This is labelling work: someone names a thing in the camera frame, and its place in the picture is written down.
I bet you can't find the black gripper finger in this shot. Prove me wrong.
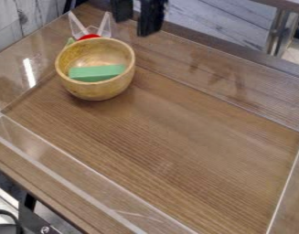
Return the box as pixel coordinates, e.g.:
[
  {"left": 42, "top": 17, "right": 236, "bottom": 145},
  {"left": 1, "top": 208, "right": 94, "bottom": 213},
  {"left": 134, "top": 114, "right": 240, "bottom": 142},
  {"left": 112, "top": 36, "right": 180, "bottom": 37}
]
[
  {"left": 136, "top": 0, "right": 168, "bottom": 37},
  {"left": 109, "top": 0, "right": 133, "bottom": 23}
]

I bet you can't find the red fruit with green leaf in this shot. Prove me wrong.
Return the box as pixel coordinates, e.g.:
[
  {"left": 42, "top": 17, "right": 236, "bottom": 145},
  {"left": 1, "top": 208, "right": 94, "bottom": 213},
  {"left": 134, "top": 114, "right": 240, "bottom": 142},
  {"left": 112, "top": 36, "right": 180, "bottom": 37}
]
[{"left": 65, "top": 34, "right": 100, "bottom": 46}]

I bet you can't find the wooden bowl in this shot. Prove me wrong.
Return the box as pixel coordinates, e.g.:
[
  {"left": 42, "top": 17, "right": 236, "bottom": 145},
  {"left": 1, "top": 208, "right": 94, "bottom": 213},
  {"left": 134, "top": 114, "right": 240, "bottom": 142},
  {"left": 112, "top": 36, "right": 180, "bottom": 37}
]
[{"left": 54, "top": 37, "right": 134, "bottom": 101}]

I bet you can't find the green rectangular block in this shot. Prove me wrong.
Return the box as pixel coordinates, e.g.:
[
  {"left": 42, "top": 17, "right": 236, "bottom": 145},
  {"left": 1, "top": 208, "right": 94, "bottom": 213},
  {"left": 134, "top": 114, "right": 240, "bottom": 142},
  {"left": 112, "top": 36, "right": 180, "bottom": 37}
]
[{"left": 68, "top": 64, "right": 124, "bottom": 82}]

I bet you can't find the metal table leg background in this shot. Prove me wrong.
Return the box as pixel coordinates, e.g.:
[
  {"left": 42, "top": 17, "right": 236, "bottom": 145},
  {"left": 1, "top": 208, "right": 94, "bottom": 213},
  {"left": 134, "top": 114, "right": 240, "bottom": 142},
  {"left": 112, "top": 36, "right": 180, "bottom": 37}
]
[{"left": 263, "top": 9, "right": 299, "bottom": 58}]

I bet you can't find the clear acrylic corner bracket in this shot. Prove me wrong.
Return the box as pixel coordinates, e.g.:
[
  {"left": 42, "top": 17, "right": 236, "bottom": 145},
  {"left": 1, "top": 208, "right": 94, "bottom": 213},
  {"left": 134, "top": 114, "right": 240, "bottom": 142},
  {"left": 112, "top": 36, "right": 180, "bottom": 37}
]
[{"left": 66, "top": 12, "right": 110, "bottom": 39}]

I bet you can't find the clear acrylic tray wall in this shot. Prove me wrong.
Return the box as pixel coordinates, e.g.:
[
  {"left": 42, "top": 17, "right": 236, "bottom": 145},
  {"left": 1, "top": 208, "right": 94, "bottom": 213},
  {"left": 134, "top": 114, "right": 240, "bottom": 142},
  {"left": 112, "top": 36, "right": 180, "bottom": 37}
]
[{"left": 0, "top": 112, "right": 196, "bottom": 234}]

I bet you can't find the black cable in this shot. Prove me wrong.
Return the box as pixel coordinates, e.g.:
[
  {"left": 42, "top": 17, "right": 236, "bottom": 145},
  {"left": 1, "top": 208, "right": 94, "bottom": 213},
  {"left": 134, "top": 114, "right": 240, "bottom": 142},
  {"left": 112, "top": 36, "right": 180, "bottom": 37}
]
[{"left": 0, "top": 208, "right": 24, "bottom": 234}]

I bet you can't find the black table leg bracket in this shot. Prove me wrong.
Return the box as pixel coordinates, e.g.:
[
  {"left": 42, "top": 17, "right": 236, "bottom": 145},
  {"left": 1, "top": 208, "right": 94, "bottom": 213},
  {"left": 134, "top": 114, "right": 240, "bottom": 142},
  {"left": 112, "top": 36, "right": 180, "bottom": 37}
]
[{"left": 18, "top": 194, "right": 61, "bottom": 234}]

